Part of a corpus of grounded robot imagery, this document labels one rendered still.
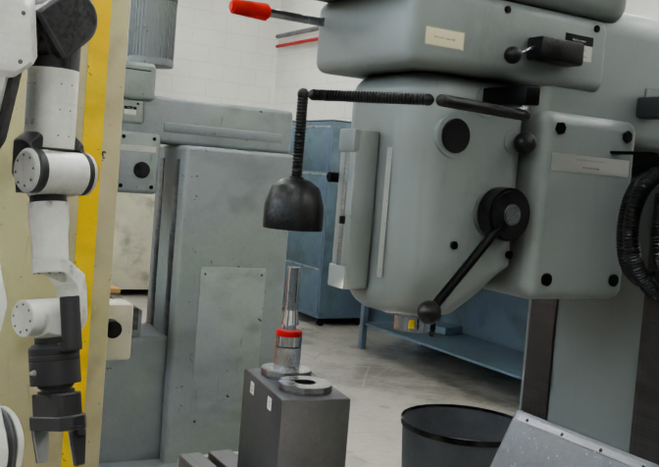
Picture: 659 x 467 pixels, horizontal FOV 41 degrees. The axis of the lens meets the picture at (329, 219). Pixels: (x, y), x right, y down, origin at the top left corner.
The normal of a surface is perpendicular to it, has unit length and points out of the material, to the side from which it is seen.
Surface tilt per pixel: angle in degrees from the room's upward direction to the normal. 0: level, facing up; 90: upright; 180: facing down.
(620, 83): 90
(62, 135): 89
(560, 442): 63
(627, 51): 90
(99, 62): 90
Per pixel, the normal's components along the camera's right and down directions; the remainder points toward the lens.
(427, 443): -0.65, 0.05
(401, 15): -0.86, -0.04
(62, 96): 0.78, 0.07
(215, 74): 0.51, 0.08
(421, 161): -0.16, 0.04
